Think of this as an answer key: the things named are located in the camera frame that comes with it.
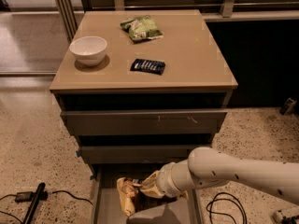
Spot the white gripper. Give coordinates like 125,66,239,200
139,161,200,199

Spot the brown yellow chip bag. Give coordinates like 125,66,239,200
116,170,190,217

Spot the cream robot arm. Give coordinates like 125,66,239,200
140,147,299,204

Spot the middle grey drawer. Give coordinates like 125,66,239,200
78,144,201,164

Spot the open bottom grey drawer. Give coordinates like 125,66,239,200
91,164,204,224

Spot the top grey drawer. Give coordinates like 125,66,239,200
61,109,227,136

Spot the grey three-drawer cabinet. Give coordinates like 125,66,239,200
49,9,239,224

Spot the green chip bag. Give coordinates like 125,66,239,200
121,15,164,43

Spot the black cylindrical tool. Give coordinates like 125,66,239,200
22,183,48,224

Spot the dark blue snack packet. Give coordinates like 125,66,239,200
130,59,165,75

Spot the black power adapter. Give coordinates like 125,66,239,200
15,191,33,203

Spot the white power strip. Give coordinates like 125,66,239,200
273,206,299,224

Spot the white ceramic bowl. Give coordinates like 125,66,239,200
69,36,107,66

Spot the dark small floor device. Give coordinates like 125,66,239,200
279,97,297,115

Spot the black floor cable left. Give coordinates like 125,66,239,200
0,189,93,224

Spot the metal railing frame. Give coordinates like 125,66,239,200
56,0,299,38

